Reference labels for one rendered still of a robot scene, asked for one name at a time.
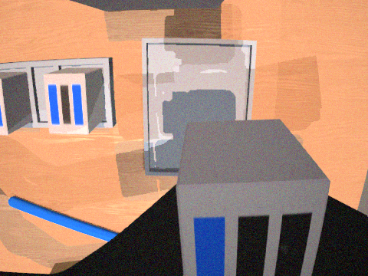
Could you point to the blue cylindrical rod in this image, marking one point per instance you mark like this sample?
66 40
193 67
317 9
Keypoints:
60 219

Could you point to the white block with blue stripes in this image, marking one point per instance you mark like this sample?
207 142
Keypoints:
74 100

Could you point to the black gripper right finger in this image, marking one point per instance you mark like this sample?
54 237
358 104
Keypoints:
343 246

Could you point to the grey flat panel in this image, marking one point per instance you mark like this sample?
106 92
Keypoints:
363 203

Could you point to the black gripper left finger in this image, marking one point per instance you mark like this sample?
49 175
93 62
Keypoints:
149 246

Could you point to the grey box with blue stripe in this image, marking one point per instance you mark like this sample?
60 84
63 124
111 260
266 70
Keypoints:
251 201
15 104

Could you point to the white rectangular box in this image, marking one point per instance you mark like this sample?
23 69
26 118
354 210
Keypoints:
114 5

